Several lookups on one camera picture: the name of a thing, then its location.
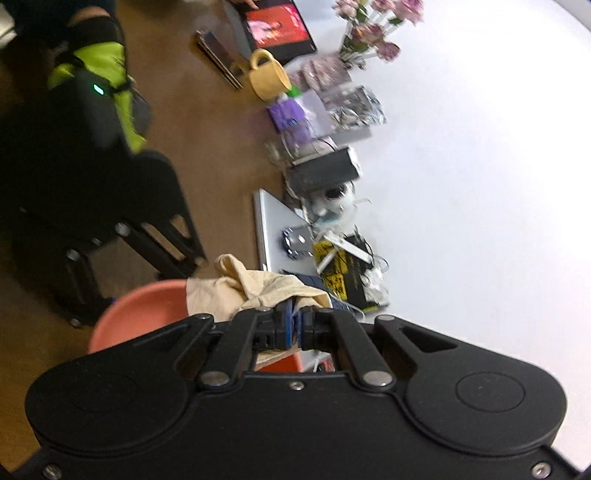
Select pink footed bowl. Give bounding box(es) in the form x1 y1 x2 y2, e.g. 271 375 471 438
88 279 306 374

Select purple tissue pack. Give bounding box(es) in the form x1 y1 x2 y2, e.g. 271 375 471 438
268 90 331 145

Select white stick device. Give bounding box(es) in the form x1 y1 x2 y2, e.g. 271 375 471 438
316 233 371 271

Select pink roses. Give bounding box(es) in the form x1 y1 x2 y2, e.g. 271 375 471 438
332 0 426 71

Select dark blue pouch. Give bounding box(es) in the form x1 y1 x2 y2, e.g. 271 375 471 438
283 272 352 315

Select cream cloth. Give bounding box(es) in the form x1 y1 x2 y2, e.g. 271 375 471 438
186 253 334 324

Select white security camera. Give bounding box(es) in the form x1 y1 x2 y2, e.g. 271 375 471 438
305 181 359 223

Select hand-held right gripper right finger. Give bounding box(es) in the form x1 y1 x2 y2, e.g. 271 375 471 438
295 299 460 389

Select clear drinking glass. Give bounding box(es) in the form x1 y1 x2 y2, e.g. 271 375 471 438
265 136 315 165

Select black and yellow box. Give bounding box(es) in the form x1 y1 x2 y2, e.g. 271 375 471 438
314 235 389 311

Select yellow mug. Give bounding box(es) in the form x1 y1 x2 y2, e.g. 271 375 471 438
249 48 293 103

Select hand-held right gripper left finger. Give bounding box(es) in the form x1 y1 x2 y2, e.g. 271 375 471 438
173 307 296 388

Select silver foil bag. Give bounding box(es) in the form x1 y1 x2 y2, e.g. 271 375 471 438
323 85 387 133

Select black glossy phone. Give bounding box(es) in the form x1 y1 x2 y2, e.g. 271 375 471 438
196 30 246 92

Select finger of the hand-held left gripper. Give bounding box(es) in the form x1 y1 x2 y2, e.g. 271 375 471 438
113 216 208 280
64 244 116 329

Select silver laptop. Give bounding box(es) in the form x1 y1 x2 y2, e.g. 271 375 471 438
252 188 325 274

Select black speaker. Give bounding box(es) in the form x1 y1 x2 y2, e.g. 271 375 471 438
285 147 363 197

